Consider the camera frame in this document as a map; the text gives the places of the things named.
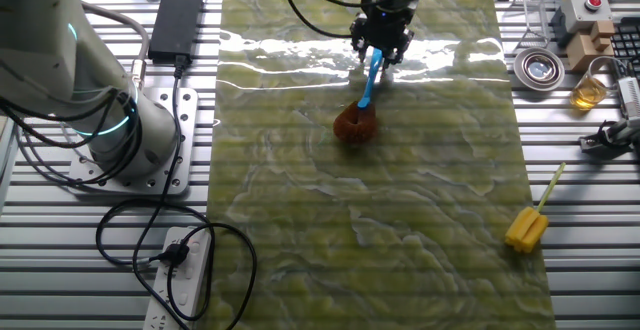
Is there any blue handled brown brush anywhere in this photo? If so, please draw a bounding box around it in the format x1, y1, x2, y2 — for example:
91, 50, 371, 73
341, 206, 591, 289
332, 47, 385, 145

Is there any black power adapter brick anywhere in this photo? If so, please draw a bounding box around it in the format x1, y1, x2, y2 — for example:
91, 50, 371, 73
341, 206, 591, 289
147, 0, 205, 66

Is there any black keyboard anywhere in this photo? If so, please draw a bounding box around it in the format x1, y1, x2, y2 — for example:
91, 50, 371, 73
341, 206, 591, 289
609, 17, 640, 71

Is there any green marble pattern mat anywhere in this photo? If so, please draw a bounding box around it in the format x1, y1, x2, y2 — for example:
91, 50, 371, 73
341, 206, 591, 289
207, 0, 557, 330

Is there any white power strip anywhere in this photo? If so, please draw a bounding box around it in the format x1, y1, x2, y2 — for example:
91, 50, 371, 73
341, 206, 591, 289
142, 225, 214, 330

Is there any grey box red stop button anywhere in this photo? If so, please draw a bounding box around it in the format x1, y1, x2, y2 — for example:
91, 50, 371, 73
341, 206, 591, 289
549, 0, 614, 46

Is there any small wooden block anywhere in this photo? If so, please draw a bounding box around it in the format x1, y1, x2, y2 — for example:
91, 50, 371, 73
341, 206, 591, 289
589, 19, 616, 54

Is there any thick grey robot cable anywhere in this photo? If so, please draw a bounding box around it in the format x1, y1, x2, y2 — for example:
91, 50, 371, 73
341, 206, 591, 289
79, 0, 151, 91

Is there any large wooden block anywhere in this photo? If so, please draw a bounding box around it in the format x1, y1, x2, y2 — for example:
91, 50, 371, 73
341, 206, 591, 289
566, 32, 614, 74

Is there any glass beaker yellow liquid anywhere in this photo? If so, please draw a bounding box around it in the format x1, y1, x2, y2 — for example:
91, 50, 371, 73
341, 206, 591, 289
569, 55, 621, 111

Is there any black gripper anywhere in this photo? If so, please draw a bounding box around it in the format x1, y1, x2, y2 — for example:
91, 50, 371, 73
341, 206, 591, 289
349, 4, 415, 69

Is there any yellow sponge brush green handle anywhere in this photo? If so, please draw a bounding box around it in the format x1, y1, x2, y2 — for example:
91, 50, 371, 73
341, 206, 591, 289
503, 162, 568, 255

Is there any silver tape roll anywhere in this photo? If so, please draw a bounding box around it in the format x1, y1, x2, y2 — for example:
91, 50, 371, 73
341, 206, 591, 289
513, 47, 566, 92

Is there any black power cord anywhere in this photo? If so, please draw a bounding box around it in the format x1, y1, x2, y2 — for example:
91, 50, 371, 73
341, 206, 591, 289
94, 54, 259, 330

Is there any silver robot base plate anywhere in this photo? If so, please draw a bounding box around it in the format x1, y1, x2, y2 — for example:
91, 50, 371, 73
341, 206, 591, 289
67, 87, 200, 196

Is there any clear acrylic stand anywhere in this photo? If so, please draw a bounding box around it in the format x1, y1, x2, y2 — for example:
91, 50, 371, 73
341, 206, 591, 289
512, 0, 551, 54

